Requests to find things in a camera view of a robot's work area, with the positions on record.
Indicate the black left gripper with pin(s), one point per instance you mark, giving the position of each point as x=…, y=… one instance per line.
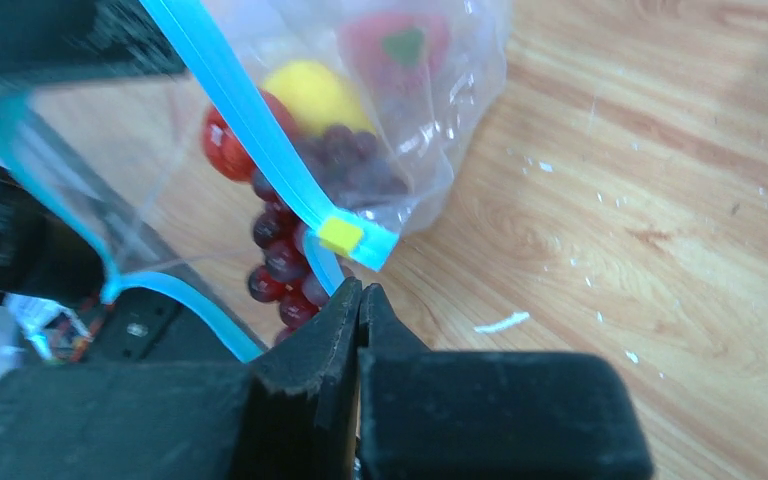
x=40, y=255

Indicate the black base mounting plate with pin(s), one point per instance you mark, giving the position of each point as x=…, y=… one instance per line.
x=156, y=307

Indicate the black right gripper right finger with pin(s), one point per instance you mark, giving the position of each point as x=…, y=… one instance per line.
x=489, y=414

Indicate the pink peach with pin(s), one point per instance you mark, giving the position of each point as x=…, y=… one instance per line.
x=395, y=56

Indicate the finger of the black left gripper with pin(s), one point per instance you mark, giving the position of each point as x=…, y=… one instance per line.
x=50, y=42

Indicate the purple grape bunch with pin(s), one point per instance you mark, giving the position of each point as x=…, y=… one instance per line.
x=324, y=197

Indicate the red orange wax apple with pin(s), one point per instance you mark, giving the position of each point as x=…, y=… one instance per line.
x=224, y=151

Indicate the clear zip top bag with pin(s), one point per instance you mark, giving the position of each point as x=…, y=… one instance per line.
x=248, y=147

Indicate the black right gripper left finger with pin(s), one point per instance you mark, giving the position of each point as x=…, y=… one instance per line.
x=289, y=414

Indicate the yellow lemon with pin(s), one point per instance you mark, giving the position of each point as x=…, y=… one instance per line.
x=317, y=97

